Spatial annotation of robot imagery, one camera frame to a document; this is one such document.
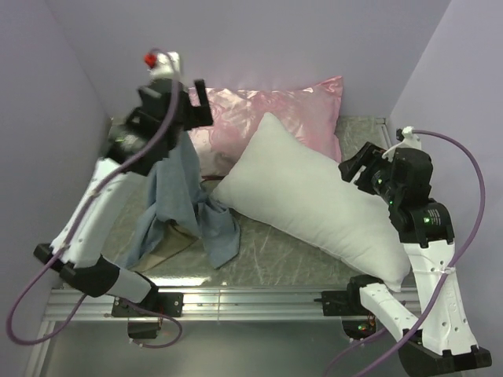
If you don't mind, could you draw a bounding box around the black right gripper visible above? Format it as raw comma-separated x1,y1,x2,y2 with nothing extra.
337,141,401,204

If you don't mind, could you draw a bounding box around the white pillow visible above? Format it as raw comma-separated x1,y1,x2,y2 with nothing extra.
211,113,410,291

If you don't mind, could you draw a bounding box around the green beige patchwork pillowcase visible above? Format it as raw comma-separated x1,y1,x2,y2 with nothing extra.
119,133,240,269

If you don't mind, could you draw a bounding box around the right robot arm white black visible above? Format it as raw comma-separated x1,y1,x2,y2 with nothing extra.
340,142,492,376

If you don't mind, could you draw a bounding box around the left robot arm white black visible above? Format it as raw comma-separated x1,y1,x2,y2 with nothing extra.
34,79,213,316

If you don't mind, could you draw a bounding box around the pink rose satin pillow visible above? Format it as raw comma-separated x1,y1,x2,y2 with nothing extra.
189,76,343,178

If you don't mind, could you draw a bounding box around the black right controller box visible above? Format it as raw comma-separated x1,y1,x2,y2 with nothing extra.
342,316,376,340

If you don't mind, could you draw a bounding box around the black controller box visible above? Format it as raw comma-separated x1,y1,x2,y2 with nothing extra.
342,316,376,340
127,320,162,340

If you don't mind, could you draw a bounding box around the black left controller box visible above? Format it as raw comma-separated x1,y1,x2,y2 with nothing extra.
127,320,162,340

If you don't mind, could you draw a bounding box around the aluminium right side rail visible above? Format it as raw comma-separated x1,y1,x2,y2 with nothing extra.
375,118,396,149

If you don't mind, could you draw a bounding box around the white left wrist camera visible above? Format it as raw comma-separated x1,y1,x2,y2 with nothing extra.
143,49,182,81

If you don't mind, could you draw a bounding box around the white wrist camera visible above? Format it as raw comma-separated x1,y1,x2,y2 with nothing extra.
382,126,422,162
143,49,182,81

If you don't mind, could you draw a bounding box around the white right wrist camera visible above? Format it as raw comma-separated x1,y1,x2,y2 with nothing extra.
382,126,422,162

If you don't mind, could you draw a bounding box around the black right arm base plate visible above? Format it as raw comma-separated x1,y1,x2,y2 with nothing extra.
314,291,371,317

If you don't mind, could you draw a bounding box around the aluminium front mounting rail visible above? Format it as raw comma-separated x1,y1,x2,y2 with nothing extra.
42,288,424,324

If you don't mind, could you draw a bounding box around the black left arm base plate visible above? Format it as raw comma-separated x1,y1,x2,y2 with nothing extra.
111,292,184,317

